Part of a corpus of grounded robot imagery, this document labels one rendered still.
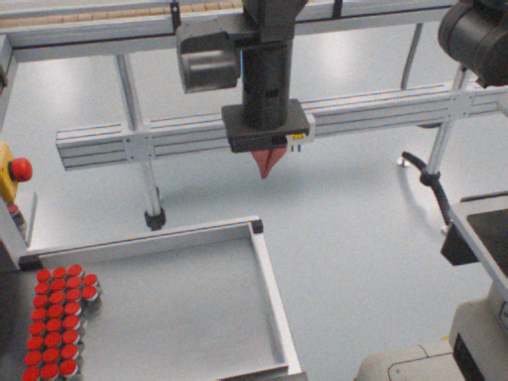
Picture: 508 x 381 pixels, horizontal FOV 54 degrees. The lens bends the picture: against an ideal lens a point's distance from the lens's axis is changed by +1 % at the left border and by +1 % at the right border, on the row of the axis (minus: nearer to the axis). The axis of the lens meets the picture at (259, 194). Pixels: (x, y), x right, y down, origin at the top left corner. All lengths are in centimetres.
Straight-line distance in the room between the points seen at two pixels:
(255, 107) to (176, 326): 36
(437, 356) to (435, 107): 89
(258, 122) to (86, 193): 178
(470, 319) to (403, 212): 131
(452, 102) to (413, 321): 79
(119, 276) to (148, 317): 10
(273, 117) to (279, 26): 12
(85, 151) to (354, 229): 108
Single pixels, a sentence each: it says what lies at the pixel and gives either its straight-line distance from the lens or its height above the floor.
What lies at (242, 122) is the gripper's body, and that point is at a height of 117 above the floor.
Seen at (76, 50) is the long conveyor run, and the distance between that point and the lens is 150.
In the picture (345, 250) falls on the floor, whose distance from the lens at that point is 201.
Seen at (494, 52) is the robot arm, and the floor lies 125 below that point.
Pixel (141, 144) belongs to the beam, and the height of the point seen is 51.
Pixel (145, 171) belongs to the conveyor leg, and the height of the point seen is 38.
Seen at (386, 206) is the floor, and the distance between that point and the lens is 221.
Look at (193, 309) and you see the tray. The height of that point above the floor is 88.
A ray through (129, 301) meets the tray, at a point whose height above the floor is 88.
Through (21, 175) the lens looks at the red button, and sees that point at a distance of 89.
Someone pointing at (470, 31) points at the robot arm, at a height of 126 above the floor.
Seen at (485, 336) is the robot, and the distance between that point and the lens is 93.
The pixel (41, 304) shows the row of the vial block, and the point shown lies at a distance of 79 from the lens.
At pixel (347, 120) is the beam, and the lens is 181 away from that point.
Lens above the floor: 154
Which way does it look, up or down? 44 degrees down
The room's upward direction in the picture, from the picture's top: straight up
